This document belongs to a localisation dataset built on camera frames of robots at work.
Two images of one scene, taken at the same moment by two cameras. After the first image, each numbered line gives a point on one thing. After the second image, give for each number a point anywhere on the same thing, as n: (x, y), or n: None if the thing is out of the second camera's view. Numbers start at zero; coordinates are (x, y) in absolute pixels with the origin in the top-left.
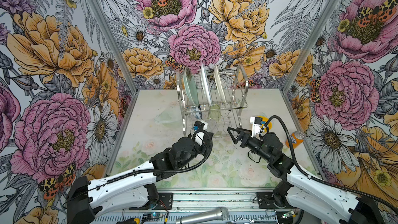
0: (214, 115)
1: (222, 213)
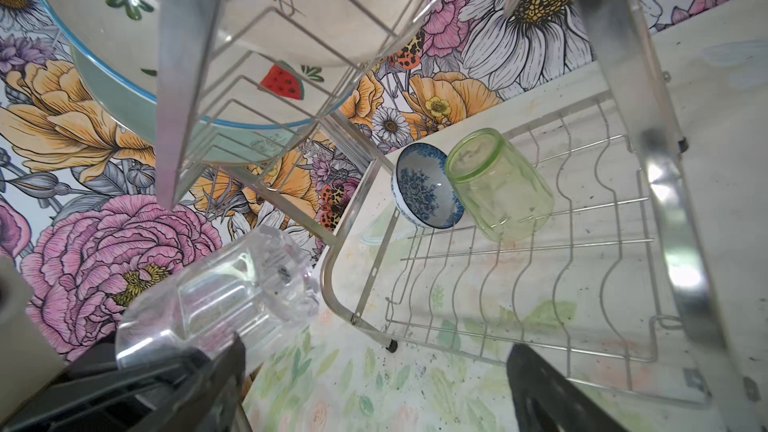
0: (505, 195)
1: None
